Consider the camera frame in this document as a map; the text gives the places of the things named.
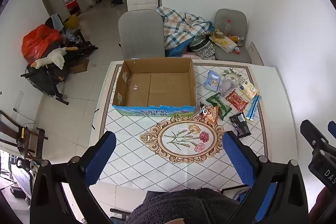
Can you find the yellow tissue pack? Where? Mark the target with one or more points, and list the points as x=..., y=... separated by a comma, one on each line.
x=248, y=89

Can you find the orange plastic bag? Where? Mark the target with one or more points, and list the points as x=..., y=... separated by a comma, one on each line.
x=36, y=43

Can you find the long blue packet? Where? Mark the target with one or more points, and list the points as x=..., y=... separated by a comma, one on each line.
x=254, y=108

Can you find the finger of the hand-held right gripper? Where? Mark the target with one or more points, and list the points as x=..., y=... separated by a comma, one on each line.
x=332, y=128
x=312, y=134

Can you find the floral diamond pattern tablecloth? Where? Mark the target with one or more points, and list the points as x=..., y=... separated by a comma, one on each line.
x=131, y=134

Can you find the grey chair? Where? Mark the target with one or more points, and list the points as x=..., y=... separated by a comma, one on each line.
x=141, y=35
x=231, y=16

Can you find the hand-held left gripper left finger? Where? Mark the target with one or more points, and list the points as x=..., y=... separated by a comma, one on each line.
x=101, y=161

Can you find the green snack packet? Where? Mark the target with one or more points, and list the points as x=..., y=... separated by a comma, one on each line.
x=218, y=104

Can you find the orange panda snack packet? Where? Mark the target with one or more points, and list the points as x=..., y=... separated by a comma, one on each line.
x=210, y=113

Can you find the white panel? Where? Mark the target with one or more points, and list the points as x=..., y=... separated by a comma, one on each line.
x=256, y=53

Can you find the green leaf print packet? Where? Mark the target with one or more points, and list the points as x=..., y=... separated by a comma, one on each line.
x=232, y=73

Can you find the small red white box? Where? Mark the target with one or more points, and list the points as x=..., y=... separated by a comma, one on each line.
x=237, y=50

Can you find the black snack packet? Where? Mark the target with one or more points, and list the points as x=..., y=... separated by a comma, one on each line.
x=240, y=124

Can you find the dark wooden chair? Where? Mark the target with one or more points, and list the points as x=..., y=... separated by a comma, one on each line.
x=31, y=140

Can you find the white chair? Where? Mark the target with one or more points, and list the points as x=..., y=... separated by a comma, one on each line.
x=143, y=1

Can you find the blue wet wipes pack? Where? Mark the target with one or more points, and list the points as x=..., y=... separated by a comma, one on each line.
x=212, y=81

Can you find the yellow plastic bag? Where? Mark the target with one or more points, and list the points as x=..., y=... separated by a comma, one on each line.
x=223, y=43

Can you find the dark fleece garment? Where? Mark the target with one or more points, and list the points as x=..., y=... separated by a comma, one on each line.
x=178, y=208

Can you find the red snack packet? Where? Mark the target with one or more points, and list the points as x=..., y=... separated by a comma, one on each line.
x=236, y=101

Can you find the striped knit hat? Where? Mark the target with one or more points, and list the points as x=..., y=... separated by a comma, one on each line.
x=202, y=47

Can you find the black folding stroller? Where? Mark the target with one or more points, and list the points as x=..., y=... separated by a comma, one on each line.
x=44, y=82

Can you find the small brown cardboard box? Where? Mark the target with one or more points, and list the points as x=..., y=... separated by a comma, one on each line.
x=80, y=65

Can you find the clear bottle with red cap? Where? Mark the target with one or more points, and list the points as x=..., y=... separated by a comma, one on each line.
x=228, y=27

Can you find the white goose plush toy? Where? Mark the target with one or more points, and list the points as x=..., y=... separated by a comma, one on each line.
x=56, y=54

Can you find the plaid blanket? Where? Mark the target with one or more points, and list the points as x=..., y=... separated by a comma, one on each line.
x=178, y=29

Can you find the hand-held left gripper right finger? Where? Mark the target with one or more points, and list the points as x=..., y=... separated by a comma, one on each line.
x=237, y=158

